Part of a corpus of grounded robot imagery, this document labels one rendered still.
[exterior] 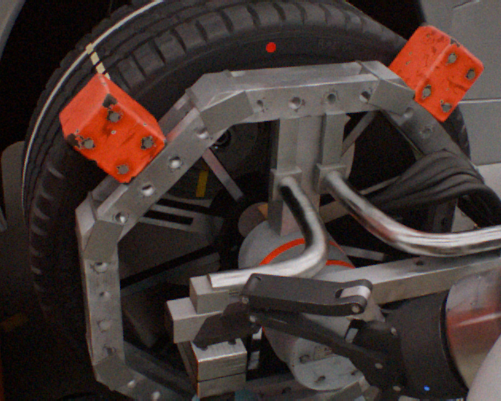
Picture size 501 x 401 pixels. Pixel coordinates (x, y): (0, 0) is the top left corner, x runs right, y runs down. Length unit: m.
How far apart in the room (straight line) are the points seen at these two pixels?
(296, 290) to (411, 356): 0.10
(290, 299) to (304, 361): 0.32
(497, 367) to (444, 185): 0.55
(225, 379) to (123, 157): 0.26
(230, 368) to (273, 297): 0.19
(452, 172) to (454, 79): 0.13
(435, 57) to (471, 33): 0.51
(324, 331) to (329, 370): 0.33
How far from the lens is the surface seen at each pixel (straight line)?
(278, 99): 0.82
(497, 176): 3.25
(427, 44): 0.93
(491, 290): 0.48
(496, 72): 1.48
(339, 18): 0.92
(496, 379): 0.30
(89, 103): 0.80
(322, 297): 0.53
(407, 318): 0.52
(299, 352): 0.84
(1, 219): 1.27
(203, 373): 0.70
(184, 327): 0.70
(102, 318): 0.92
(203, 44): 0.86
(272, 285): 0.54
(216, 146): 1.33
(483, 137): 1.53
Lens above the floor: 1.42
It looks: 30 degrees down
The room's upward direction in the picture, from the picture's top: 3 degrees clockwise
